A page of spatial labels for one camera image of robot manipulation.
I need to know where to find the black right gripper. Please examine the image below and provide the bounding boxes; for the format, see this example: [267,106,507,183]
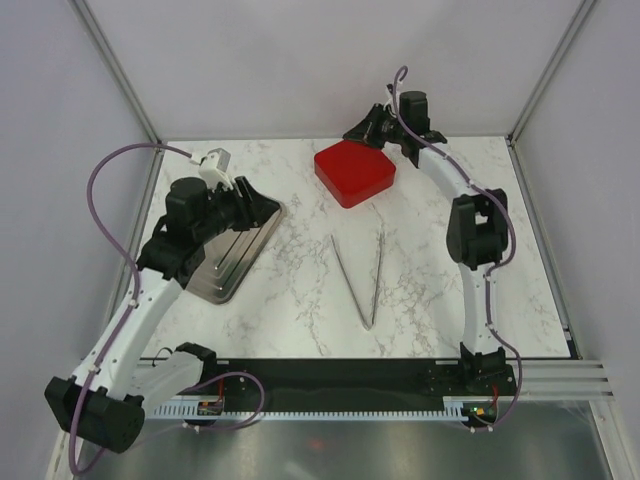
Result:
[342,104,406,151]

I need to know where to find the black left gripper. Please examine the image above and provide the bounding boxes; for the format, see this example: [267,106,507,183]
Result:
[194,177,280,244]

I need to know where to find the red box lid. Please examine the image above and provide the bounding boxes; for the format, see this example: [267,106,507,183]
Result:
[314,140,396,209]

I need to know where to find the stainless steel tray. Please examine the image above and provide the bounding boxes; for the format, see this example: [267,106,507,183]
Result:
[186,201,286,305]

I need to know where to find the stainless steel tongs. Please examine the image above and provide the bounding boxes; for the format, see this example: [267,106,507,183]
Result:
[329,229,385,331]

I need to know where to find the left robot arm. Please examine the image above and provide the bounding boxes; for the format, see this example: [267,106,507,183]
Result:
[45,148,281,454]

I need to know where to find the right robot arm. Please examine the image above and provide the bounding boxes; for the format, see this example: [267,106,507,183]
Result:
[344,91,516,395]

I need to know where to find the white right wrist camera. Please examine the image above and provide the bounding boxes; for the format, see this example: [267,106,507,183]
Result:
[383,83,399,116]

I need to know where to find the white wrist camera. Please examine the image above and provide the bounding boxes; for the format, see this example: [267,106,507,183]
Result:
[383,83,399,116]
[190,148,233,190]

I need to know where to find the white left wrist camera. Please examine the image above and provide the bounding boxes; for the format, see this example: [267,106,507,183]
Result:
[190,148,233,190]

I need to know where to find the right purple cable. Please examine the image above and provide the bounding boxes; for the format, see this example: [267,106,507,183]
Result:
[389,66,524,435]

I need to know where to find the purple cable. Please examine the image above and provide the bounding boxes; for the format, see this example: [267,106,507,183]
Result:
[67,142,194,476]
[389,66,524,435]

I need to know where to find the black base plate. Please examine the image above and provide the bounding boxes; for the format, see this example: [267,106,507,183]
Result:
[201,358,516,411]

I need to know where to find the white cable duct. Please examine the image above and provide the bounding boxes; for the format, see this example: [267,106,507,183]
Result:
[147,396,498,422]

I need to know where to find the aluminium frame rail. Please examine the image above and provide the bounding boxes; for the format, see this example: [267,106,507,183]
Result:
[519,359,613,402]

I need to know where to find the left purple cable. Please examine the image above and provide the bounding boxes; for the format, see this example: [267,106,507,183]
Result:
[67,142,194,476]

